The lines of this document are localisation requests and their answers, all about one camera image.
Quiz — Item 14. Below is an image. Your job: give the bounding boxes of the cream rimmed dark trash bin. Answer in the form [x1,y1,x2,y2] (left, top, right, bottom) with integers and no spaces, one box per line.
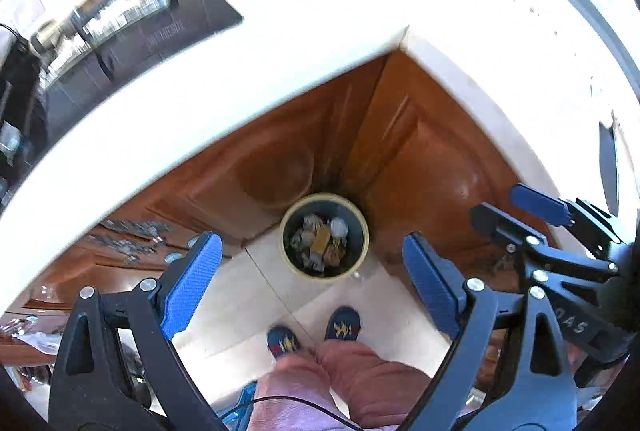
[279,194,370,283]

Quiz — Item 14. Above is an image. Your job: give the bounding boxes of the tan cardboard box trash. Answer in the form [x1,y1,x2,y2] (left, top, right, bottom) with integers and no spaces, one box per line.
[310,225,332,258]

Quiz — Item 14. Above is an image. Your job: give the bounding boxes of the left blue patterned slipper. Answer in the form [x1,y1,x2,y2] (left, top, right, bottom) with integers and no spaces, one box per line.
[267,325,302,359]

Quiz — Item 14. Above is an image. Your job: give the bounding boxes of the blue patterned slipper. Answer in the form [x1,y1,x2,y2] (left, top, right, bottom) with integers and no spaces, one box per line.
[267,325,302,359]
[324,305,361,342]

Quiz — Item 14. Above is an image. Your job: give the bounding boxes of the right blue patterned slipper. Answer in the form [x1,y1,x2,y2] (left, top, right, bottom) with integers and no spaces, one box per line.
[324,305,361,342]

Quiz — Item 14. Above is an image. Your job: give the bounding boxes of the right wooden cabinet door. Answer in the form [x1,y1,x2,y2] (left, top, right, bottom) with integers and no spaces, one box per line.
[338,52,551,291]

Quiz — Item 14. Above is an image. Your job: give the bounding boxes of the wooden cabinet door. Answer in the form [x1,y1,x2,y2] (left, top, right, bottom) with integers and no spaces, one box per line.
[19,55,392,312]
[338,52,551,291]

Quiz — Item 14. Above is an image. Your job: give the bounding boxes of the left wooden cabinet door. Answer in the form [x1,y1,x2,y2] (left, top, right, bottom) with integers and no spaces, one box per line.
[19,55,392,312]

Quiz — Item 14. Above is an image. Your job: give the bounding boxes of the pink trouser legs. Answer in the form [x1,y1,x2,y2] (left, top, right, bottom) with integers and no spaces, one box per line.
[248,340,431,430]

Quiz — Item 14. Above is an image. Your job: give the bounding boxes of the black gas stove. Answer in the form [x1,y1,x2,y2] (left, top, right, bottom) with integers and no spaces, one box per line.
[1,0,243,158]

